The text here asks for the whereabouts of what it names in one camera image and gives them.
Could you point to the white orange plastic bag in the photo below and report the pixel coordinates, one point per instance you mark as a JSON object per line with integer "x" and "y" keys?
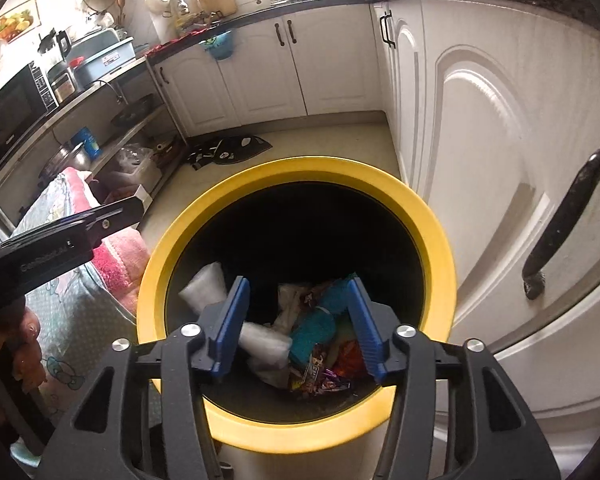
{"x": 290, "y": 305}

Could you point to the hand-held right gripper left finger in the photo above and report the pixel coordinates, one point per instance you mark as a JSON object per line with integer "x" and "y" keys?
{"x": 230, "y": 330}

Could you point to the steel faucet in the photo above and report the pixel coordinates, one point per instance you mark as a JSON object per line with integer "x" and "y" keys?
{"x": 187, "y": 0}

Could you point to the black floor mat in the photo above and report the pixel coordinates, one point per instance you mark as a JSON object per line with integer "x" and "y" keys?
{"x": 230, "y": 150}

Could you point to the white hanging colander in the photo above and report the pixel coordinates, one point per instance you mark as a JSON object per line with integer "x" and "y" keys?
{"x": 157, "y": 0}

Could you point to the blue dish drainer box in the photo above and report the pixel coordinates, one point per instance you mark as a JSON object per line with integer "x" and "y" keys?
{"x": 100, "y": 60}

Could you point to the steel pot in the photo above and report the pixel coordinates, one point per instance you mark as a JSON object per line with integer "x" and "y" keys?
{"x": 65, "y": 160}

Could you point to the black microwave oven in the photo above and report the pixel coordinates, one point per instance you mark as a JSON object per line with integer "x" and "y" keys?
{"x": 20, "y": 105}

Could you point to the teal cloth roll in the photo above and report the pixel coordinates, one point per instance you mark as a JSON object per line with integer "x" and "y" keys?
{"x": 310, "y": 335}

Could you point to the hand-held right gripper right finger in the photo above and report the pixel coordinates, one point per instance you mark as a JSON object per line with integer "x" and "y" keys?
{"x": 367, "y": 330}

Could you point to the person's left hand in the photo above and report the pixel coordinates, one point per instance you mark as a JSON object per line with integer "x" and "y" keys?
{"x": 30, "y": 360}

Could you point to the blue hanging bin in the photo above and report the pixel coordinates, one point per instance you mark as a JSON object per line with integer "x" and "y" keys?
{"x": 217, "y": 45}

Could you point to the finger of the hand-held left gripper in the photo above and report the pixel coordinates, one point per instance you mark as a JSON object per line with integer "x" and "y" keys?
{"x": 115, "y": 215}

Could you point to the fruit picture tile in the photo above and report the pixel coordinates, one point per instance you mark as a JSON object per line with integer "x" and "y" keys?
{"x": 10, "y": 25}

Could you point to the steel shelf table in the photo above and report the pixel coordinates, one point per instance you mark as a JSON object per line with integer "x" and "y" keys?
{"x": 95, "y": 91}

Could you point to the cartoon printed blanket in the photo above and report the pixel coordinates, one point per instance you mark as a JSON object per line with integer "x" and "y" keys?
{"x": 80, "y": 320}

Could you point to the yellow rimmed trash bin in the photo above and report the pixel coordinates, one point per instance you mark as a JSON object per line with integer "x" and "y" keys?
{"x": 300, "y": 170}

